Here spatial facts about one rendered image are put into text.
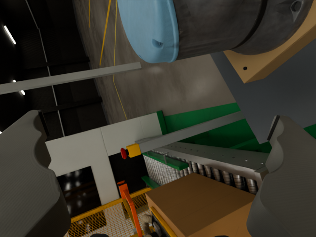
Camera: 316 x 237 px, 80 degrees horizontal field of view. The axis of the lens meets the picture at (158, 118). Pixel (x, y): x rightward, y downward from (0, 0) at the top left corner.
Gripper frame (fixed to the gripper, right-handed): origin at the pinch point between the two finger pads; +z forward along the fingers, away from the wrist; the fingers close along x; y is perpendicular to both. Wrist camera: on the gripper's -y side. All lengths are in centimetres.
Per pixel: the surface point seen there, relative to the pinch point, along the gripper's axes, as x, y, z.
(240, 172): 40, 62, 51
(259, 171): 42, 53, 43
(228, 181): 42, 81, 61
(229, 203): 35, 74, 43
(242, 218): 38, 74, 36
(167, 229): 6, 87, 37
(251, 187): 46, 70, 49
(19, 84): -210, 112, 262
